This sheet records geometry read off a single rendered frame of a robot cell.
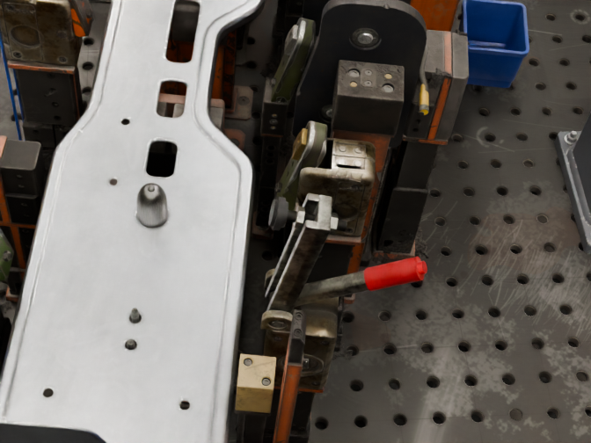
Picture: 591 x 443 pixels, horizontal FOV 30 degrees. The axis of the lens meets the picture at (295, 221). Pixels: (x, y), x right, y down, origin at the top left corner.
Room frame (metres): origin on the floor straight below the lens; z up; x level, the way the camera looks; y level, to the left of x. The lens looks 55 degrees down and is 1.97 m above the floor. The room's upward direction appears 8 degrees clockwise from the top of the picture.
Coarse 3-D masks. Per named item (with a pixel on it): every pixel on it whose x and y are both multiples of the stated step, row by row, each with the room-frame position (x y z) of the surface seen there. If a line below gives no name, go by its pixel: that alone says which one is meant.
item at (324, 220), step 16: (272, 208) 0.54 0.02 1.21; (304, 208) 0.55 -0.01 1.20; (320, 208) 0.54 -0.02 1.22; (272, 224) 0.52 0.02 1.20; (304, 224) 0.52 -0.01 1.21; (320, 224) 0.52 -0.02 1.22; (336, 224) 0.53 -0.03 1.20; (288, 240) 0.55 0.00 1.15; (304, 240) 0.52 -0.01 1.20; (320, 240) 0.52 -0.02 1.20; (288, 256) 0.55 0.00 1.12; (304, 256) 0.52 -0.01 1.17; (288, 272) 0.52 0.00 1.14; (304, 272) 0.52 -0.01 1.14; (272, 288) 0.55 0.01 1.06; (288, 288) 0.52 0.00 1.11; (272, 304) 0.52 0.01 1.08; (288, 304) 0.52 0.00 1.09
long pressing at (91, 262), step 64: (128, 0) 0.96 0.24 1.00; (192, 0) 0.98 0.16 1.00; (256, 0) 0.99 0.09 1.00; (128, 64) 0.86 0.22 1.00; (192, 64) 0.87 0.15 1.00; (128, 128) 0.76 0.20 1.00; (192, 128) 0.78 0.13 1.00; (64, 192) 0.67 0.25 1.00; (128, 192) 0.68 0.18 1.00; (192, 192) 0.69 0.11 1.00; (64, 256) 0.59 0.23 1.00; (128, 256) 0.60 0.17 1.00; (192, 256) 0.61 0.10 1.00; (64, 320) 0.51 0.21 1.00; (128, 320) 0.52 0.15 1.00; (192, 320) 0.53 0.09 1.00; (0, 384) 0.44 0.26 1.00; (64, 384) 0.45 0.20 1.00; (128, 384) 0.46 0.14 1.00; (192, 384) 0.46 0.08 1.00
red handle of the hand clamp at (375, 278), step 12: (384, 264) 0.55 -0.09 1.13; (396, 264) 0.54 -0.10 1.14; (408, 264) 0.54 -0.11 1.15; (420, 264) 0.54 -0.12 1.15; (348, 276) 0.54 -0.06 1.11; (360, 276) 0.54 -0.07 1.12; (372, 276) 0.54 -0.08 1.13; (384, 276) 0.53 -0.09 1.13; (396, 276) 0.53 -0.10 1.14; (408, 276) 0.53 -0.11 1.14; (420, 276) 0.53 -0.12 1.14; (312, 288) 0.54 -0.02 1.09; (324, 288) 0.53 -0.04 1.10; (336, 288) 0.53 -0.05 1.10; (348, 288) 0.53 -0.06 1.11; (360, 288) 0.53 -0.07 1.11; (372, 288) 0.53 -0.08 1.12; (300, 300) 0.53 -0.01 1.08; (312, 300) 0.53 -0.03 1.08
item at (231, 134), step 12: (180, 12) 0.97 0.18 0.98; (192, 12) 0.97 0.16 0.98; (180, 24) 0.97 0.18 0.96; (192, 24) 0.97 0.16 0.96; (180, 36) 0.97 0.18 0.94; (192, 36) 0.97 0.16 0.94; (180, 48) 0.98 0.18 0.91; (192, 48) 0.98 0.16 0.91; (180, 60) 0.98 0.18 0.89; (216, 60) 0.98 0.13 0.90; (216, 72) 0.98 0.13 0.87; (180, 84) 0.98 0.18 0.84; (216, 84) 0.98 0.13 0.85; (216, 96) 0.98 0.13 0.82; (228, 132) 1.02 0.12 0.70; (240, 132) 1.02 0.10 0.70; (240, 144) 1.00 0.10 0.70
